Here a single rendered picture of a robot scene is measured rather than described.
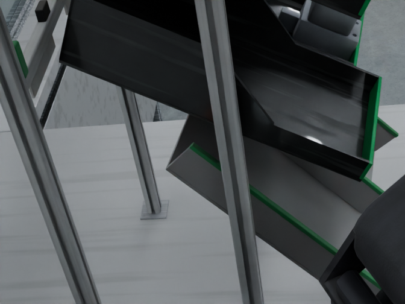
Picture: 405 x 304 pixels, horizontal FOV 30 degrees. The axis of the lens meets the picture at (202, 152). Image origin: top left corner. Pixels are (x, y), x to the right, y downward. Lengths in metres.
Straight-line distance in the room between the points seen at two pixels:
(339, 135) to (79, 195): 0.61
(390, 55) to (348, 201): 2.17
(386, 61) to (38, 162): 2.41
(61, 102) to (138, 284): 0.63
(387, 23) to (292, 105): 2.53
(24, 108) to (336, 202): 0.38
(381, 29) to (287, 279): 2.24
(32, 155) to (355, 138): 0.29
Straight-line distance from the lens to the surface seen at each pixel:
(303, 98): 0.72
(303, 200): 0.81
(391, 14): 3.29
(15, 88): 0.62
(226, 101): 0.60
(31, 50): 0.68
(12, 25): 1.68
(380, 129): 0.98
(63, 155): 1.30
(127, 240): 1.12
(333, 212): 0.84
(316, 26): 0.78
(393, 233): 0.42
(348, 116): 0.72
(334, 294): 0.46
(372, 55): 3.02
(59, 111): 1.58
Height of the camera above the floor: 1.64
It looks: 39 degrees down
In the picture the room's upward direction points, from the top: 10 degrees counter-clockwise
